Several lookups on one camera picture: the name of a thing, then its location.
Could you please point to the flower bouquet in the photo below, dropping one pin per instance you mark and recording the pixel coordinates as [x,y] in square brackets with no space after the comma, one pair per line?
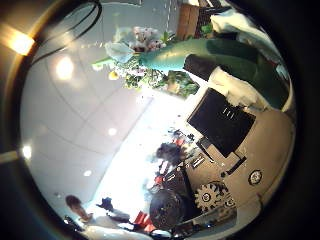
[166,58]

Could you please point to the dark-haired person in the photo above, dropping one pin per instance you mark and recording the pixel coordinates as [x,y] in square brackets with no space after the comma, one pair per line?
[170,151]

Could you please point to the orange sofa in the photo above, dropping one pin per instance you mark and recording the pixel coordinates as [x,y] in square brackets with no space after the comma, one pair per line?
[143,220]

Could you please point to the round ceiling light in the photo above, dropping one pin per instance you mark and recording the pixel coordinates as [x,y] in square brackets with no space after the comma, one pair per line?
[87,173]
[112,131]
[65,68]
[26,151]

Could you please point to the wooden panel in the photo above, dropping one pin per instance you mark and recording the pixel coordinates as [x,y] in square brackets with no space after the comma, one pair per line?
[188,20]

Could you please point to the rectangular wall lamp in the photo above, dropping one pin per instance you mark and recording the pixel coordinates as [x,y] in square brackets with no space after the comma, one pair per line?
[20,41]

